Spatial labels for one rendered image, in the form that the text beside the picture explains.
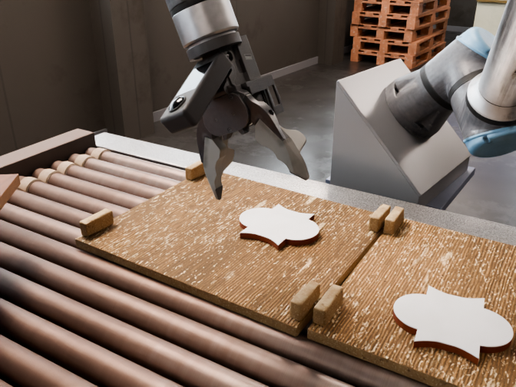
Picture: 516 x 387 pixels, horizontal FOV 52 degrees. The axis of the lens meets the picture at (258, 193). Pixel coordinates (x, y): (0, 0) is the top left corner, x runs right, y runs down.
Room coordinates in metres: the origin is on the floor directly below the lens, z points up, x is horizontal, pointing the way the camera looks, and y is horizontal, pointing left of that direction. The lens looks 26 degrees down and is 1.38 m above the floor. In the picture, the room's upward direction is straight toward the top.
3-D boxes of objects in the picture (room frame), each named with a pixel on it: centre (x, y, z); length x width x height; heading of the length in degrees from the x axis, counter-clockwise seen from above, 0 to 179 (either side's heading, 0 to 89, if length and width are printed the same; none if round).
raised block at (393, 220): (0.79, -0.23, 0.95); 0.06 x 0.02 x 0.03; 149
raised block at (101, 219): (0.78, 0.27, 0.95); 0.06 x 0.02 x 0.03; 148
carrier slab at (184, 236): (0.79, 0.03, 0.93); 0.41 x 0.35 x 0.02; 58
